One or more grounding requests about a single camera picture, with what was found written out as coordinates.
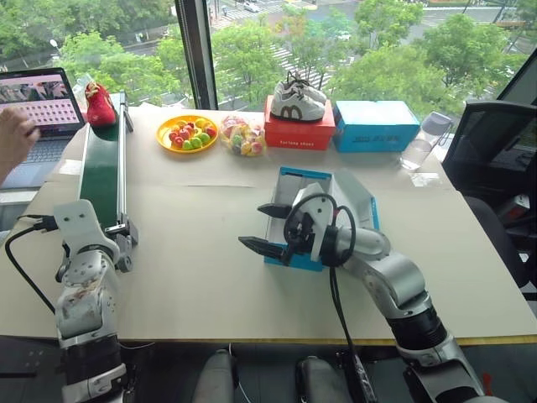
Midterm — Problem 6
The white brown sneaker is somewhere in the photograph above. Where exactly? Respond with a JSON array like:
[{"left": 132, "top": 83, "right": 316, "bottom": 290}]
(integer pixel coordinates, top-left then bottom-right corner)
[
  {"left": 274, "top": 70, "right": 329, "bottom": 107},
  {"left": 269, "top": 81, "right": 327, "bottom": 123}
]

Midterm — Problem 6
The black office chair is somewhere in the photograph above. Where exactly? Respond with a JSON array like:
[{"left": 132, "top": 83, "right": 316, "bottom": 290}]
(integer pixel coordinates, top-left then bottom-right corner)
[{"left": 442, "top": 99, "right": 537, "bottom": 301}]

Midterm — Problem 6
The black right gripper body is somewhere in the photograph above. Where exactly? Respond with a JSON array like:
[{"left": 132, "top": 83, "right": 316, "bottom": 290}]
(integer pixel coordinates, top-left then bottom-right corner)
[{"left": 280, "top": 212, "right": 319, "bottom": 267}]

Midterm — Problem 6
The yellow plastic plate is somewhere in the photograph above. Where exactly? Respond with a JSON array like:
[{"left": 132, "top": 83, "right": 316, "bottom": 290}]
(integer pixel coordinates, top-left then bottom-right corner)
[{"left": 156, "top": 115, "right": 220, "bottom": 154}]

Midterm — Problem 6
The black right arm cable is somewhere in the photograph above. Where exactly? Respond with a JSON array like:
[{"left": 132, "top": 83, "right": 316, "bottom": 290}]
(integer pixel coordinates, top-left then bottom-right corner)
[{"left": 283, "top": 192, "right": 378, "bottom": 403}]

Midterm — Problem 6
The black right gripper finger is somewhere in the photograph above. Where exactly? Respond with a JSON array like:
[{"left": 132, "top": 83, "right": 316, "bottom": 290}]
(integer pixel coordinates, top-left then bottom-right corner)
[
  {"left": 257, "top": 203, "right": 293, "bottom": 220},
  {"left": 237, "top": 236, "right": 290, "bottom": 259}
]

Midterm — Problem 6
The clear plastic water bottle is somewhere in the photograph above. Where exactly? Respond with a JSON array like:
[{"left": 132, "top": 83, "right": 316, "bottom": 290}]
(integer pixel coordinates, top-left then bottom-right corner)
[{"left": 399, "top": 112, "right": 455, "bottom": 171}]

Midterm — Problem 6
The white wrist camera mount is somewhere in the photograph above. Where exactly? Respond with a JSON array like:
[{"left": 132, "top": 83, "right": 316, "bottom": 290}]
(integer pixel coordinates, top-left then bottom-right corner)
[
  {"left": 53, "top": 199, "right": 121, "bottom": 255},
  {"left": 290, "top": 182, "right": 336, "bottom": 262}
]

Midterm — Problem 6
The dark rounded grey shape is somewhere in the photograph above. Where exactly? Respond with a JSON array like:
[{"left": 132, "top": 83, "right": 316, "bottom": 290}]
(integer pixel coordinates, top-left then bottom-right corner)
[
  {"left": 295, "top": 355, "right": 350, "bottom": 403},
  {"left": 194, "top": 348, "right": 237, "bottom": 403}
]

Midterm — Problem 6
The clear bag of toy fruits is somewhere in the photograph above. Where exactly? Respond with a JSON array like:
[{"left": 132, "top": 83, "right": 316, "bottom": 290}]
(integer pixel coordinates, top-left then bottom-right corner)
[{"left": 219, "top": 114, "right": 268, "bottom": 159}]

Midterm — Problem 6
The green conveyor belt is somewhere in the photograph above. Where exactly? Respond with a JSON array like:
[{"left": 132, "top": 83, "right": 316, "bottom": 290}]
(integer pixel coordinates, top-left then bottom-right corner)
[{"left": 77, "top": 90, "right": 140, "bottom": 274}]

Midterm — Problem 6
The person bare hand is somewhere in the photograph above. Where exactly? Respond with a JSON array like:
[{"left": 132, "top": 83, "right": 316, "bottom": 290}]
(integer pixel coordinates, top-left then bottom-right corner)
[{"left": 0, "top": 104, "right": 42, "bottom": 186}]

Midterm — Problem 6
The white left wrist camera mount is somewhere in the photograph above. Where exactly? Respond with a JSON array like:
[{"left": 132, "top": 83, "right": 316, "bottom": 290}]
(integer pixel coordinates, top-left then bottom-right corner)
[{"left": 53, "top": 199, "right": 121, "bottom": 255}]

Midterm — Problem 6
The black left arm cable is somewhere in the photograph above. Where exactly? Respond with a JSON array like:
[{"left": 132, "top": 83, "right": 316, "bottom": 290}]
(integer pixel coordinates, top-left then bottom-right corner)
[{"left": 4, "top": 213, "right": 62, "bottom": 316}]

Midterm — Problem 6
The open blue white shoebox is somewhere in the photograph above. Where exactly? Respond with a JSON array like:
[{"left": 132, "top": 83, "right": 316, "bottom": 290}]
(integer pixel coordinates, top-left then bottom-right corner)
[{"left": 263, "top": 166, "right": 381, "bottom": 274}]

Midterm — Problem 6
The red strawberry plush toy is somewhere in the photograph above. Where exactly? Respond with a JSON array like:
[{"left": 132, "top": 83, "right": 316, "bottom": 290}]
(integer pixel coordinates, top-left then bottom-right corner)
[{"left": 85, "top": 81, "right": 118, "bottom": 127}]

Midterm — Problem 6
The closed blue shoebox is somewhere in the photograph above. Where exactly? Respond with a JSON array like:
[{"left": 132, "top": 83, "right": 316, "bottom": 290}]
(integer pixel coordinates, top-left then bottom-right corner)
[{"left": 331, "top": 100, "right": 421, "bottom": 154}]

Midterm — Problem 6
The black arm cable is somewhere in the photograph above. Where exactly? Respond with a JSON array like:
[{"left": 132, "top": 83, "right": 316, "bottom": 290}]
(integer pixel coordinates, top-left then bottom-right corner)
[
  {"left": 283, "top": 192, "right": 378, "bottom": 403},
  {"left": 4, "top": 213, "right": 62, "bottom": 316}
]

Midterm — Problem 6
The open laptop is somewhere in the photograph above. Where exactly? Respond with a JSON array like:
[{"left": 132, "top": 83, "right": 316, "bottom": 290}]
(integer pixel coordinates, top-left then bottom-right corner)
[{"left": 0, "top": 67, "right": 87, "bottom": 191}]

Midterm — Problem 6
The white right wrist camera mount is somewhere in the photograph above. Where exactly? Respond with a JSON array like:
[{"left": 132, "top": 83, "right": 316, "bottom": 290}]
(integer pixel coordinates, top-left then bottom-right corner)
[{"left": 290, "top": 182, "right": 336, "bottom": 262}]

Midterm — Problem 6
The red shoebox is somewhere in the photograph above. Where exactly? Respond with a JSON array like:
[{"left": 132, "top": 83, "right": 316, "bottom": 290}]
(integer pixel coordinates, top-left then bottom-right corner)
[{"left": 263, "top": 95, "right": 337, "bottom": 150}]

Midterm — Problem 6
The small clear plastic bottle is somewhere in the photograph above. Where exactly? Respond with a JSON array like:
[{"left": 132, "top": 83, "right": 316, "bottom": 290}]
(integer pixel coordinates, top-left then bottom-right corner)
[{"left": 71, "top": 73, "right": 94, "bottom": 111}]

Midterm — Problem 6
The dark window frame post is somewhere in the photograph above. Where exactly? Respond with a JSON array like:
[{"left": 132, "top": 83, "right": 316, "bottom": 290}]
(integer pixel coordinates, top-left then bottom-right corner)
[{"left": 174, "top": 0, "right": 219, "bottom": 111}]

